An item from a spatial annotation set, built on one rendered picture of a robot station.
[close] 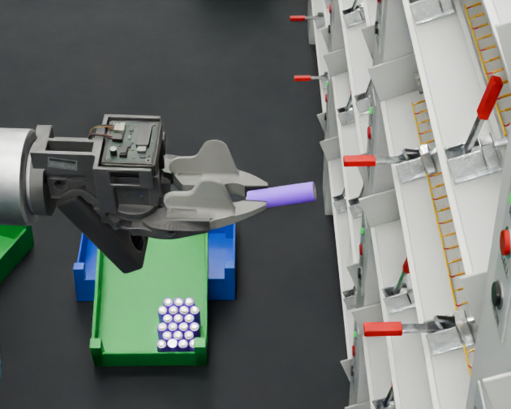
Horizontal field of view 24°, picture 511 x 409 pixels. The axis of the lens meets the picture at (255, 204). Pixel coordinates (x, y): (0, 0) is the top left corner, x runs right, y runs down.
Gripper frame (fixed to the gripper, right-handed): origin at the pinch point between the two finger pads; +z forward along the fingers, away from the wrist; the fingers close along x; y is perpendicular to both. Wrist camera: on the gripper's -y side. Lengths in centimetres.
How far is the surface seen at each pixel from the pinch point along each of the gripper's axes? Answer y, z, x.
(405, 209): -12.8, 15.5, 11.3
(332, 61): -64, 8, 95
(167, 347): -89, -19, 46
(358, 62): -42, 12, 70
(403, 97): -15.6, 16.0, 32.2
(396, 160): -11.3, 14.5, 17.2
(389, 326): -6.6, 13.1, -9.0
